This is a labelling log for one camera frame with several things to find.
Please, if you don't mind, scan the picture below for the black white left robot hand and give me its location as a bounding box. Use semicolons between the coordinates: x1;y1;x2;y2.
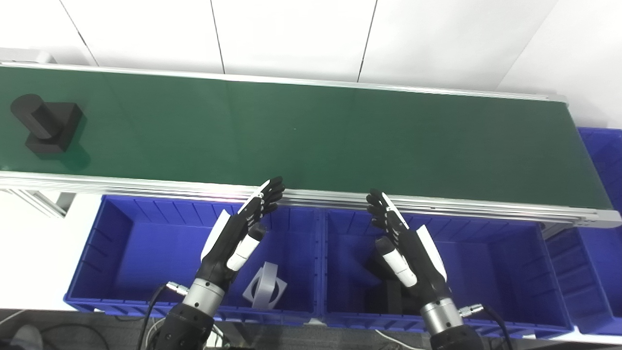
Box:
197;176;286;292

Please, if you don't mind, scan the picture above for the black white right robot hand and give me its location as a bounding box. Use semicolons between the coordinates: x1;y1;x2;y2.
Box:
366;189;455;307

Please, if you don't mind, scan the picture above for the black block part with cylinder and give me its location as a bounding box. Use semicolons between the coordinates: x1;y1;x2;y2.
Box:
11;94;83;155

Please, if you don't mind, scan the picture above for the green conveyor belt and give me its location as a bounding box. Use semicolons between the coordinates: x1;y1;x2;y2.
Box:
0;61;622;229
0;66;614;210

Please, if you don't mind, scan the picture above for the blue plastic bin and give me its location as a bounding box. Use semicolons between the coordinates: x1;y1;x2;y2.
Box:
318;208;575;339
63;194;325;326
544;127;622;336

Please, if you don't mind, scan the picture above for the aluminium conveyor support leg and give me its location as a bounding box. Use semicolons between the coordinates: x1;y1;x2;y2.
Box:
10;190;76;218

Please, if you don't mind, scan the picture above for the grey conveyor motor housing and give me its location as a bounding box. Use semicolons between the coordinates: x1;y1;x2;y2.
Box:
0;48;56;65

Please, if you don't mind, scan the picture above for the grey ring part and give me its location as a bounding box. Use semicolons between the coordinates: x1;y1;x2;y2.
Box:
242;262;288;311

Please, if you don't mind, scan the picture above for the white floor cable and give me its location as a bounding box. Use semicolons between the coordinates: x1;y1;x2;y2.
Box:
374;330;431;350

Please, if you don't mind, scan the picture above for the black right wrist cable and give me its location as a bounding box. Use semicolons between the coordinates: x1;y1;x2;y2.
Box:
459;304;515;350

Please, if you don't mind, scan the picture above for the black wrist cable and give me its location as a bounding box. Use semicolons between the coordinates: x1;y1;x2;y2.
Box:
138;281;190;350
459;304;515;350

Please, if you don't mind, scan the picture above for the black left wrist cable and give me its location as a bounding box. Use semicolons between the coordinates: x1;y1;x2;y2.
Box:
138;281;190;350

